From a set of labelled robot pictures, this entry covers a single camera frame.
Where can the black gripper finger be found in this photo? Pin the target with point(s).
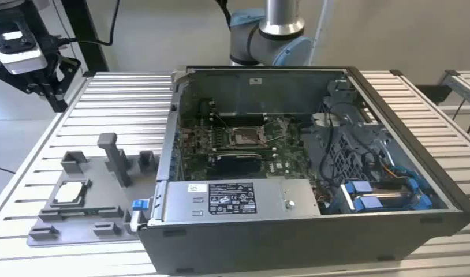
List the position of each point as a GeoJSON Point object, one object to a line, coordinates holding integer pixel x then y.
{"type": "Point", "coordinates": [56, 92]}
{"type": "Point", "coordinates": [15, 82]}

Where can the silver square CPU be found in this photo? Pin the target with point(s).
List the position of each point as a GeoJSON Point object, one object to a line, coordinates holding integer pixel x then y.
{"type": "Point", "coordinates": [70, 192]}

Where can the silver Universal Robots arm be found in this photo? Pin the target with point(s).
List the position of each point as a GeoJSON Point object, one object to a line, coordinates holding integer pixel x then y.
{"type": "Point", "coordinates": [281, 26]}

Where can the CPU socket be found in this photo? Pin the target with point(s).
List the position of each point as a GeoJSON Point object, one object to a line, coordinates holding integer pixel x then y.
{"type": "Point", "coordinates": [246, 137]}

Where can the black RAM slot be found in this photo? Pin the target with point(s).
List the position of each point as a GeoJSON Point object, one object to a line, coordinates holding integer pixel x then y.
{"type": "Point", "coordinates": [242, 149]}

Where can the grey parts rack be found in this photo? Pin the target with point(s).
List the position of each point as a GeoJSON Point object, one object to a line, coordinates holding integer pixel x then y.
{"type": "Point", "coordinates": [104, 184]}

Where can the green RAM stick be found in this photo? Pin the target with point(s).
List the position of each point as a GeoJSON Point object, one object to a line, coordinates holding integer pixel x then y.
{"type": "Point", "coordinates": [91, 212]}

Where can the hard disk in blue carrier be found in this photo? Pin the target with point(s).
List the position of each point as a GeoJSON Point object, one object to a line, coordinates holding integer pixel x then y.
{"type": "Point", "coordinates": [367, 203]}
{"type": "Point", "coordinates": [359, 187]}
{"type": "Point", "coordinates": [139, 205]}

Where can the silver power supply unit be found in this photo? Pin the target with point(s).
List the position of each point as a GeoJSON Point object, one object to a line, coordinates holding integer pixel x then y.
{"type": "Point", "coordinates": [180, 199]}

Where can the black graphics card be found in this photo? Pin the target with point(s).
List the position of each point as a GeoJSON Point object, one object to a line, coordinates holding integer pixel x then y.
{"type": "Point", "coordinates": [237, 166]}

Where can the green motherboard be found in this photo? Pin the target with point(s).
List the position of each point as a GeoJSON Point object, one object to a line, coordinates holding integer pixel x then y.
{"type": "Point", "coordinates": [289, 161]}

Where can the white vertical pole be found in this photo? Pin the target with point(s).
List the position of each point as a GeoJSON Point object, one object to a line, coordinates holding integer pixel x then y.
{"type": "Point", "coordinates": [318, 29]}

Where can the black open PC case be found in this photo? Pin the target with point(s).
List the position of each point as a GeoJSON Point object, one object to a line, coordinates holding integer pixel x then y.
{"type": "Point", "coordinates": [281, 245]}

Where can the black box under table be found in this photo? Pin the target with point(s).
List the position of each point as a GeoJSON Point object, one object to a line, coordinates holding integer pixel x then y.
{"type": "Point", "coordinates": [431, 93]}

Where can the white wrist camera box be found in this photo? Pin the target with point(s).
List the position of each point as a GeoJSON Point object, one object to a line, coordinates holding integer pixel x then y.
{"type": "Point", "coordinates": [19, 54]}

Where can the black vertical post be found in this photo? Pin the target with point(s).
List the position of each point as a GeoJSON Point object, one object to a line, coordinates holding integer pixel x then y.
{"type": "Point", "coordinates": [88, 17]}

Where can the grey drive cage frame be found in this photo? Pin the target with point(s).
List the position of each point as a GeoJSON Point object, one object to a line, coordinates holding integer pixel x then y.
{"type": "Point", "coordinates": [346, 155]}

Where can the aluminium frame table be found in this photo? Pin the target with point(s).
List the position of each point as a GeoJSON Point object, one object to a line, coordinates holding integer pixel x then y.
{"type": "Point", "coordinates": [466, 86]}

